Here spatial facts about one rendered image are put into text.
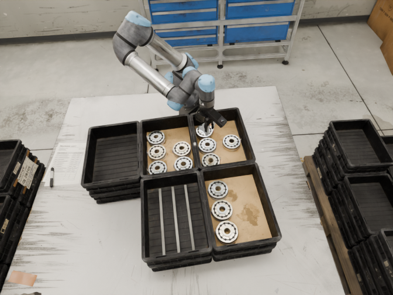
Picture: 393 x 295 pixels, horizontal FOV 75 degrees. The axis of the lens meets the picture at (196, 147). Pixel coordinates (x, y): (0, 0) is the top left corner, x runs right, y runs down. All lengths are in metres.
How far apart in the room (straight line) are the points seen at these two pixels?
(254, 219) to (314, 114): 1.92
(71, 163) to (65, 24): 2.90
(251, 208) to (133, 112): 1.11
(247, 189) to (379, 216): 1.02
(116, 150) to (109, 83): 1.94
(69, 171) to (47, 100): 1.89
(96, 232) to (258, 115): 1.27
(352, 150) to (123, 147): 1.60
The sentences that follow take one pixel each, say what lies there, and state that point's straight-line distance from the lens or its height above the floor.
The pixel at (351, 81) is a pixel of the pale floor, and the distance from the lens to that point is 3.62.
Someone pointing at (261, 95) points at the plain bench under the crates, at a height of 0.70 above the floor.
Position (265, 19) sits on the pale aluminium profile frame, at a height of 0.60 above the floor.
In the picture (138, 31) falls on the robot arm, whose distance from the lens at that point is 1.39.
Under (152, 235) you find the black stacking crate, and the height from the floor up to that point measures 0.83.
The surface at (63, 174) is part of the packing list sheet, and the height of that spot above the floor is 0.70.
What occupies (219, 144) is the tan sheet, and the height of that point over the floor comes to 0.83.
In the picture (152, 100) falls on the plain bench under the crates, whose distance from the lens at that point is 2.02.
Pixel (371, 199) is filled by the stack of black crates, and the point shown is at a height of 0.38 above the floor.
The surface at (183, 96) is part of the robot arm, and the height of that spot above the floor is 1.20.
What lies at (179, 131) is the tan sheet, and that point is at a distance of 1.60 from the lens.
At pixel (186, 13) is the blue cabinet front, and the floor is 0.70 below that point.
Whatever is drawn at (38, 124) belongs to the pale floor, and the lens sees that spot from 3.33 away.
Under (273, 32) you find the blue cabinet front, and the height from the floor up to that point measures 0.42.
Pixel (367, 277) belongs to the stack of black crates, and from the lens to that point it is 2.04.
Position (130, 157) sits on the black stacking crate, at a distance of 1.55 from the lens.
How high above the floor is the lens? 2.05
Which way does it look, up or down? 54 degrees down
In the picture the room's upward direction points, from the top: 4 degrees counter-clockwise
